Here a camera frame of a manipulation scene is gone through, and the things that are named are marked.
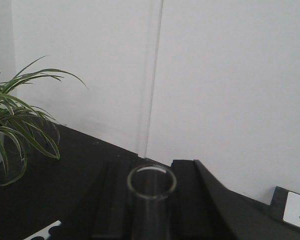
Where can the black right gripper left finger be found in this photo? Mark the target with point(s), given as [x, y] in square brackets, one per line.
[111, 216]

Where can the green spider plant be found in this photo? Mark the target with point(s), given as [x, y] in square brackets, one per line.
[23, 123]

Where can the white test tube rack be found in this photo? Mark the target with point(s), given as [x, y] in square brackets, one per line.
[44, 233]

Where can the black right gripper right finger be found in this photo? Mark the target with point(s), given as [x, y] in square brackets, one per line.
[203, 209]

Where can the white wall socket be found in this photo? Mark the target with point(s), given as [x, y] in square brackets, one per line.
[291, 214]

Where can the tall clear test tube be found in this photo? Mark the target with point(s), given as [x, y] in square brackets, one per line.
[151, 188]

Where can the black socket mounting block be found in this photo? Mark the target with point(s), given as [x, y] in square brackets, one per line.
[277, 205]

